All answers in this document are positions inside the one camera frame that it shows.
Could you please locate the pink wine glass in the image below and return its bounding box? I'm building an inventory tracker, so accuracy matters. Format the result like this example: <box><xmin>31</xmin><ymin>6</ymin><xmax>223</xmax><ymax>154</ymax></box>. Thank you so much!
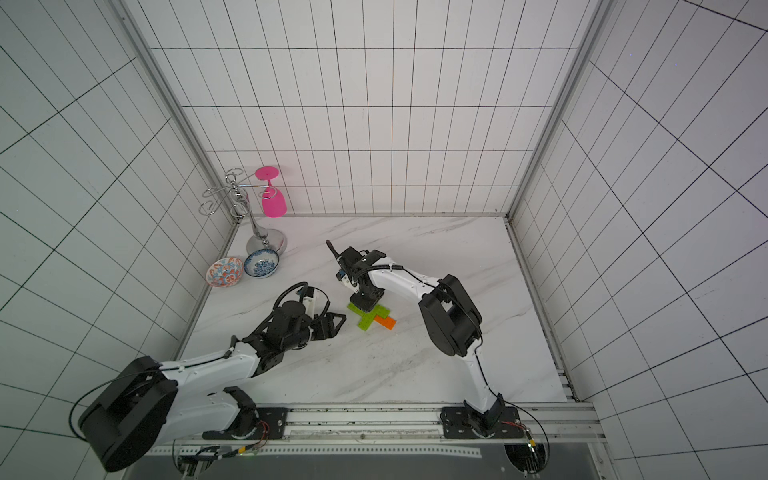
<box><xmin>255</xmin><ymin>166</ymin><xmax>287</xmax><ymax>218</ymax></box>

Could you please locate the chrome glass holder stand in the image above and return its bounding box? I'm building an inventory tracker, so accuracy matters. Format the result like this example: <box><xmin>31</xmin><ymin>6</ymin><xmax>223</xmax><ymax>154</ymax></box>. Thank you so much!
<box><xmin>199</xmin><ymin>167</ymin><xmax>287</xmax><ymax>255</ymax></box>

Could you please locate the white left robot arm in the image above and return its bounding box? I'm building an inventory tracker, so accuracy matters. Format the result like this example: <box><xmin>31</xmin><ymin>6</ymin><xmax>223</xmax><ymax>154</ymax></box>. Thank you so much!
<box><xmin>68</xmin><ymin>281</ymin><xmax>346</xmax><ymax>472</ymax></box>

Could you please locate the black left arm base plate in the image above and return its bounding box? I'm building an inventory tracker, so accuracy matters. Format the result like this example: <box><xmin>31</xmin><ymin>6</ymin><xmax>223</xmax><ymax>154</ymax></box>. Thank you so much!
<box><xmin>202</xmin><ymin>407</ymin><xmax>288</xmax><ymax>442</ymax></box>

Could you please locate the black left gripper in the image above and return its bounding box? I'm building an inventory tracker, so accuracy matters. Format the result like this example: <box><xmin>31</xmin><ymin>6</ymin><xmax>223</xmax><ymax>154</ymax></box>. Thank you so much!
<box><xmin>284</xmin><ymin>312</ymin><xmax>347</xmax><ymax>350</ymax></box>

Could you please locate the green lego brick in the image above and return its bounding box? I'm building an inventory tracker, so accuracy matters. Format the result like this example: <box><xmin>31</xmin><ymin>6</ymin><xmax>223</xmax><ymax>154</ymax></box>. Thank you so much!
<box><xmin>373</xmin><ymin>305</ymin><xmax>390</xmax><ymax>319</ymax></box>
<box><xmin>347</xmin><ymin>303</ymin><xmax>367</xmax><ymax>317</ymax></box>
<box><xmin>357</xmin><ymin>315</ymin><xmax>375</xmax><ymax>332</ymax></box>

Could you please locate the orange patterned ceramic bowl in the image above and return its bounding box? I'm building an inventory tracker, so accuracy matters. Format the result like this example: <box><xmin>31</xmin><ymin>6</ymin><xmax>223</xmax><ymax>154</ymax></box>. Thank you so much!
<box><xmin>205</xmin><ymin>256</ymin><xmax>244</xmax><ymax>288</ymax></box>

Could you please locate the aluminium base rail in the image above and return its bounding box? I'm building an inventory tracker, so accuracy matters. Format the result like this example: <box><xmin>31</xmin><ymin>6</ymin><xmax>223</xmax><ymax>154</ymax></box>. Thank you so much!
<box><xmin>147</xmin><ymin>402</ymin><xmax>607</xmax><ymax>456</ymax></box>

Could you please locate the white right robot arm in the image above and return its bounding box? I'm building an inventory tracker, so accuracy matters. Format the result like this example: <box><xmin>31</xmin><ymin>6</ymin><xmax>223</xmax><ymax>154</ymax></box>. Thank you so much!
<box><xmin>326</xmin><ymin>241</ymin><xmax>505</xmax><ymax>438</ymax></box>

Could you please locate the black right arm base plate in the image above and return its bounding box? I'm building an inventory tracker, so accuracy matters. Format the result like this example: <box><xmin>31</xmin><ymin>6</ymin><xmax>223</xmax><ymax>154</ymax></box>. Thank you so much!
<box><xmin>439</xmin><ymin>406</ymin><xmax>524</xmax><ymax>440</ymax></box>

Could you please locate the blue floral ceramic bowl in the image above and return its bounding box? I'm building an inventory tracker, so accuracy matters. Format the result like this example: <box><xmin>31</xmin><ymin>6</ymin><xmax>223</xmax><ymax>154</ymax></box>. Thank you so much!
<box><xmin>243</xmin><ymin>248</ymin><xmax>280</xmax><ymax>278</ymax></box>

